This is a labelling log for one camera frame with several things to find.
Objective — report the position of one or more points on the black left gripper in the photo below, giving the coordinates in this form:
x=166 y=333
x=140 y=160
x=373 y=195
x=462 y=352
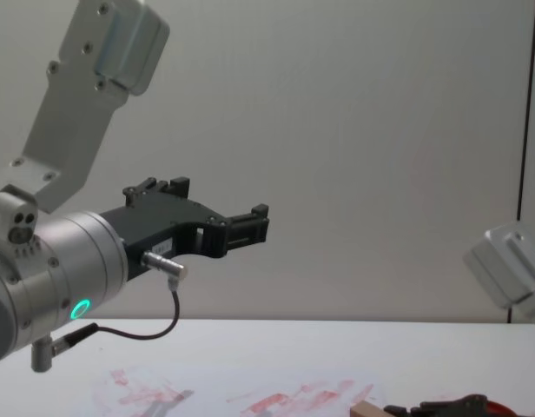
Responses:
x=159 y=226

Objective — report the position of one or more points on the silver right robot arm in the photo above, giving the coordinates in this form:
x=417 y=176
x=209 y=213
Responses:
x=510 y=265

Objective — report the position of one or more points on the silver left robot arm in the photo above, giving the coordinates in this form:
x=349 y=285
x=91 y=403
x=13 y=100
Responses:
x=72 y=260

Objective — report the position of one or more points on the white cloth with red stains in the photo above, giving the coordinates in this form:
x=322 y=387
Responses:
x=267 y=360

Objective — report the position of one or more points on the tan wooden block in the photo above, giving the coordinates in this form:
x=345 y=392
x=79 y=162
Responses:
x=368 y=410

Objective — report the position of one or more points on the black tool with red switch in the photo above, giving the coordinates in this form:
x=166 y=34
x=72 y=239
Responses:
x=450 y=408

